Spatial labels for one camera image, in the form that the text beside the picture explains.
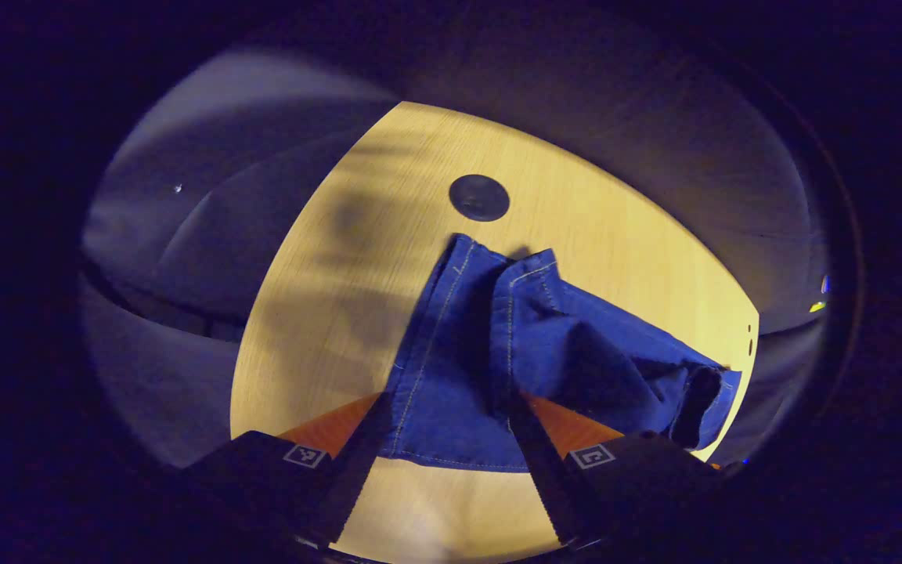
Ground blue denim jeans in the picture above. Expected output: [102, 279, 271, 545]
[378, 233, 743, 474]

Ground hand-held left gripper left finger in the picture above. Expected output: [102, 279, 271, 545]
[183, 393, 395, 548]

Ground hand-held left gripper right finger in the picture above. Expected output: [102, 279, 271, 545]
[506, 393, 723, 548]

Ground black table cable grommet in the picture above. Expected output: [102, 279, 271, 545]
[448, 173, 511, 223]

